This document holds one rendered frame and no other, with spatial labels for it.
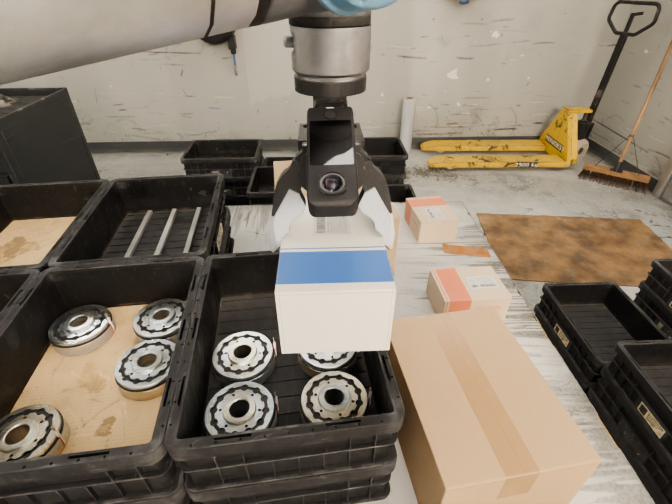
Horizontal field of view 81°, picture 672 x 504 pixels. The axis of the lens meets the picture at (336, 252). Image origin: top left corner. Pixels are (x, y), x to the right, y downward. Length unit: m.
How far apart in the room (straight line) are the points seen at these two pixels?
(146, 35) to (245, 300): 0.71
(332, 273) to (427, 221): 0.84
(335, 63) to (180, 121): 3.69
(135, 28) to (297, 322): 0.31
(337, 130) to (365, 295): 0.16
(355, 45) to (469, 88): 3.64
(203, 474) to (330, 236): 0.36
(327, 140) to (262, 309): 0.51
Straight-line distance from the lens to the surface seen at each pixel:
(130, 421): 0.73
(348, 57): 0.39
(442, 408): 0.65
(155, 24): 0.19
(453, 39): 3.88
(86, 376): 0.82
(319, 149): 0.38
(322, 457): 0.61
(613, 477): 0.89
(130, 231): 1.18
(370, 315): 0.42
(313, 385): 0.66
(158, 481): 0.64
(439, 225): 1.24
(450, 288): 0.98
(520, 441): 0.66
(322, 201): 0.34
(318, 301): 0.40
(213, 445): 0.54
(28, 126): 2.32
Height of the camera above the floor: 1.39
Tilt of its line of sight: 35 degrees down
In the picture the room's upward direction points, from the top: straight up
